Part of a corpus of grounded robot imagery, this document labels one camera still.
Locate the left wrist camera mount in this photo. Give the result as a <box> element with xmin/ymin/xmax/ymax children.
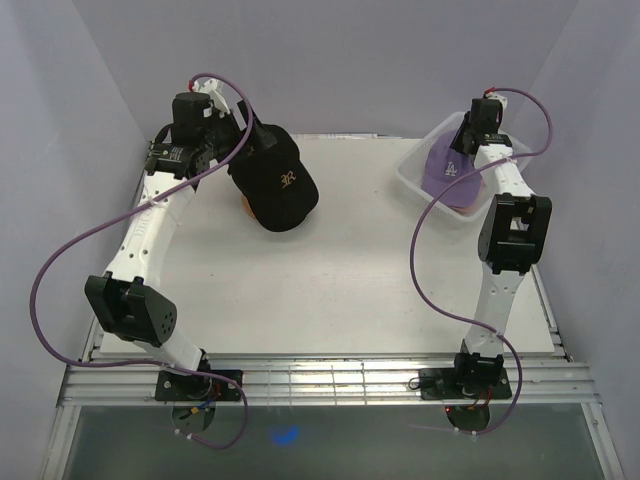
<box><xmin>189</xmin><ymin>77</ymin><xmax>231</xmax><ymax>117</ymax></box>

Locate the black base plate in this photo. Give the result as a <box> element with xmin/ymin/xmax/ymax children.
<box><xmin>154</xmin><ymin>370</ymin><xmax>241</xmax><ymax>402</ymax></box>
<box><xmin>418</xmin><ymin>367</ymin><xmax>513</xmax><ymax>400</ymax></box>

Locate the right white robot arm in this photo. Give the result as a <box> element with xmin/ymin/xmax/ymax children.
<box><xmin>451</xmin><ymin>93</ymin><xmax>552</xmax><ymax>398</ymax></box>

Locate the black cap gold logo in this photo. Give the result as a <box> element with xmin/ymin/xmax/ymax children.
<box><xmin>229</xmin><ymin>124</ymin><xmax>319</xmax><ymax>232</ymax></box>

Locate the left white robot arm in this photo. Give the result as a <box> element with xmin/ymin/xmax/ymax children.
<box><xmin>84</xmin><ymin>90</ymin><xmax>275</xmax><ymax>400</ymax></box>

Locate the pink cap in basket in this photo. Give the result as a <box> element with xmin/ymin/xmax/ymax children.
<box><xmin>452</xmin><ymin>182</ymin><xmax>488</xmax><ymax>215</ymax></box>

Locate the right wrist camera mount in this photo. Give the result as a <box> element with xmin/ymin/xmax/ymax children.
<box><xmin>483</xmin><ymin>87</ymin><xmax>508</xmax><ymax>110</ymax></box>

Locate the purple cap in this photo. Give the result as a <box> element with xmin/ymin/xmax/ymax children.
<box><xmin>421</xmin><ymin>130</ymin><xmax>483</xmax><ymax>209</ymax></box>

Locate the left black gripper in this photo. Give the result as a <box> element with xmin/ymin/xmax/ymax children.
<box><xmin>201</xmin><ymin>100</ymin><xmax>276</xmax><ymax>167</ymax></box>

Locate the wooden hat stand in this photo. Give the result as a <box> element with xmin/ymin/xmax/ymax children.
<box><xmin>241</xmin><ymin>196</ymin><xmax>257</xmax><ymax>220</ymax></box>

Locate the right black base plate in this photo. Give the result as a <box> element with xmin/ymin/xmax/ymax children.
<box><xmin>418</xmin><ymin>367</ymin><xmax>513</xmax><ymax>400</ymax></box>

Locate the aluminium rail frame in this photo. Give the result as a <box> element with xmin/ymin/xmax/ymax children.
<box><xmin>40</xmin><ymin>357</ymin><xmax>624</xmax><ymax>479</ymax></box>

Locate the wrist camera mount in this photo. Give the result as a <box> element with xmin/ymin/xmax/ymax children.
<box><xmin>189</xmin><ymin>77</ymin><xmax>231</xmax><ymax>117</ymax></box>
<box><xmin>483</xmin><ymin>87</ymin><xmax>508</xmax><ymax>110</ymax></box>

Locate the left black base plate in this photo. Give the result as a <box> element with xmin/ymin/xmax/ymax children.
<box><xmin>154</xmin><ymin>370</ymin><xmax>241</xmax><ymax>402</ymax></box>

